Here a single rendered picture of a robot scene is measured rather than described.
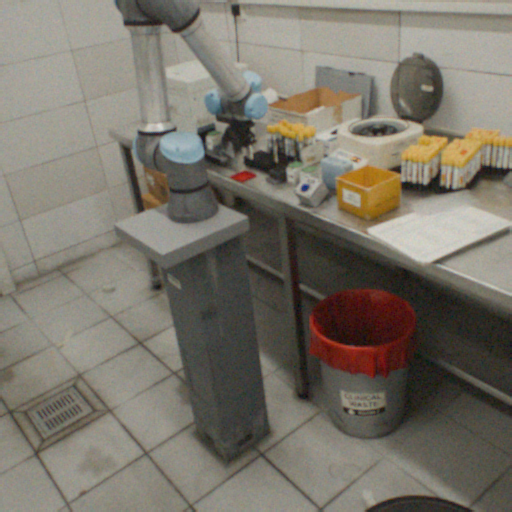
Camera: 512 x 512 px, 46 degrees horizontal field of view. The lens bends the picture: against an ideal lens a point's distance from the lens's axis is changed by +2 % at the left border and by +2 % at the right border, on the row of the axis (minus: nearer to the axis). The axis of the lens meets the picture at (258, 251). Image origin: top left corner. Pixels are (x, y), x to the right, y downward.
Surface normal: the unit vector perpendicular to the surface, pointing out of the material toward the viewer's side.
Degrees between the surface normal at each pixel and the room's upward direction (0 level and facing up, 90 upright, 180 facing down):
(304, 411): 0
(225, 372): 90
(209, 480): 0
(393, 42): 90
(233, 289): 90
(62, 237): 90
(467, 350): 0
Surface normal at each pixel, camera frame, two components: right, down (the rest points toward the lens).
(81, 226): 0.62, 0.33
